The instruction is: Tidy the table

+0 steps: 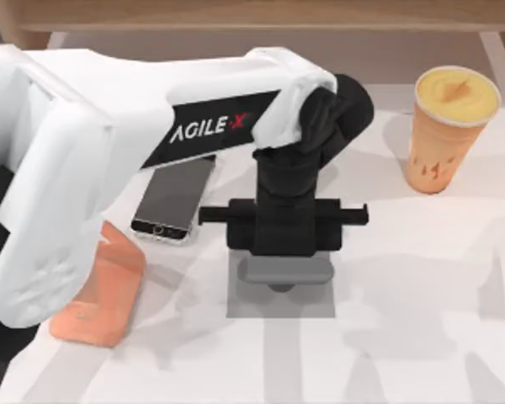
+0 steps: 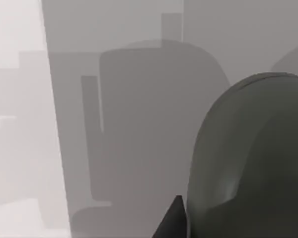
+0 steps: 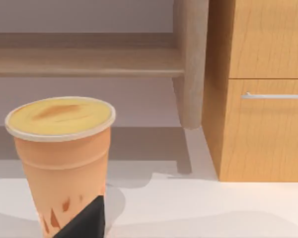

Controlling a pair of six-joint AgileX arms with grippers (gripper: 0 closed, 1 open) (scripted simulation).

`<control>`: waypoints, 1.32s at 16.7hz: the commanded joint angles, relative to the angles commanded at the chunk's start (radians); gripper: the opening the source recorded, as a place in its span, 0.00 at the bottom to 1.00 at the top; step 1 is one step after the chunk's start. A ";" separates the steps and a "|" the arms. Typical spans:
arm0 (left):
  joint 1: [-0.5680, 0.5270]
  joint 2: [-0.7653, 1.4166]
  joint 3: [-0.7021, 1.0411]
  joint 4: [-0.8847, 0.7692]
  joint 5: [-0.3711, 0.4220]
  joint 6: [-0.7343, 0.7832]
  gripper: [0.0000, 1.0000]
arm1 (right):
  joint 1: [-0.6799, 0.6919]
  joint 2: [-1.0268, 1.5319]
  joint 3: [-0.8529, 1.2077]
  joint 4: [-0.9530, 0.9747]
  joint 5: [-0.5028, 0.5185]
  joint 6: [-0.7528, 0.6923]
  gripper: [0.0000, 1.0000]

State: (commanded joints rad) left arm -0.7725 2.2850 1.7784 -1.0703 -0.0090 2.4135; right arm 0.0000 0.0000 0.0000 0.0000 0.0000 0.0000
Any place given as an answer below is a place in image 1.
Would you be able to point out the black smartphone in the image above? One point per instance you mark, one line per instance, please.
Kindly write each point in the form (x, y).
(172, 202)

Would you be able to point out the orange drink cup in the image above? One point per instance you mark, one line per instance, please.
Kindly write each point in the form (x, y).
(446, 134)

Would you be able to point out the pale grey rounded box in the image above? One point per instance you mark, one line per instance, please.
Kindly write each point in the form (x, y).
(284, 271)

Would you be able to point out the wooden cupboard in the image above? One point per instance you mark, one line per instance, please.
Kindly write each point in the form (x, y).
(252, 14)

